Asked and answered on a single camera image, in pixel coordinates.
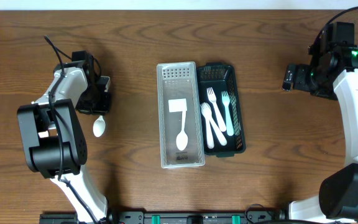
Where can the clear plastic basket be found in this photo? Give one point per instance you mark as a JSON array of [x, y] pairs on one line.
[[174, 81]]

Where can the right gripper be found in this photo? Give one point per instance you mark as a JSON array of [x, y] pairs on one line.
[[299, 81]]

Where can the dark green plastic basket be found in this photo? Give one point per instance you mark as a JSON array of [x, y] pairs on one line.
[[222, 77]]

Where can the pale green plastic fork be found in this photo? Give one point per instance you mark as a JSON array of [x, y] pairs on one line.
[[226, 103]]

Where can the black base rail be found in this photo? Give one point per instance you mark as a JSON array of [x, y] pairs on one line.
[[254, 214]]

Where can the white label sticker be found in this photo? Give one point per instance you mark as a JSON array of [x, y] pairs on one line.
[[177, 105]]

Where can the white thick plastic spoon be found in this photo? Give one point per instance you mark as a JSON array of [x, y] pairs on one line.
[[207, 113]]

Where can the white fork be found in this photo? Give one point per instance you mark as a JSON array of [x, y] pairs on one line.
[[212, 99], [221, 139]]

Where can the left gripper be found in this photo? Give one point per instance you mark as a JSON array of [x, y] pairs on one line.
[[95, 104]]

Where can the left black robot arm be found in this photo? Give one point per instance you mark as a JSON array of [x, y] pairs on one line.
[[53, 140]]

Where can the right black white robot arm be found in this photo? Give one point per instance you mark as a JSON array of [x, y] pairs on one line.
[[332, 74]]

